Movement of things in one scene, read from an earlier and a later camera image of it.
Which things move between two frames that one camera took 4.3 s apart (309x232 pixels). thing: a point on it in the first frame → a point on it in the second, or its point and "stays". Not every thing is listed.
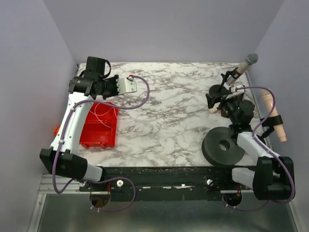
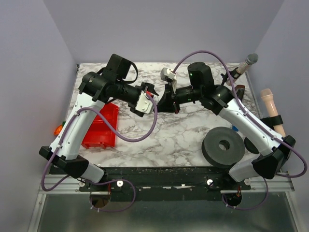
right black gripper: (222, 101) → (172, 97)
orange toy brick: (56, 130) stays
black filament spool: (217, 136) stays
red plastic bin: (99, 127) stays
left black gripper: (112, 85) → (134, 106)
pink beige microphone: (268, 97) stays
